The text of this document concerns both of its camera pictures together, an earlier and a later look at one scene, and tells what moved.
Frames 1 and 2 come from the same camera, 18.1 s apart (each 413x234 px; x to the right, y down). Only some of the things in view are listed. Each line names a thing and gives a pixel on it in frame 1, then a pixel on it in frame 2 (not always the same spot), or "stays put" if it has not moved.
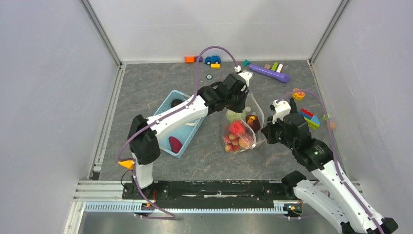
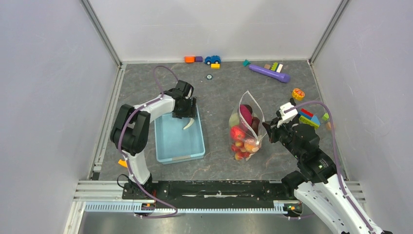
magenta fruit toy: (175, 144) → (246, 114)
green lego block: (274, 66) stays put
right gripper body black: (275, 133) stays put
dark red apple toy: (253, 121) stays put
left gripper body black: (235, 103) → (186, 110)
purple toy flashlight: (270, 73) stays put
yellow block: (215, 66) stays put
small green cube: (324, 117) stays put
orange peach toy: (242, 143) → (250, 145)
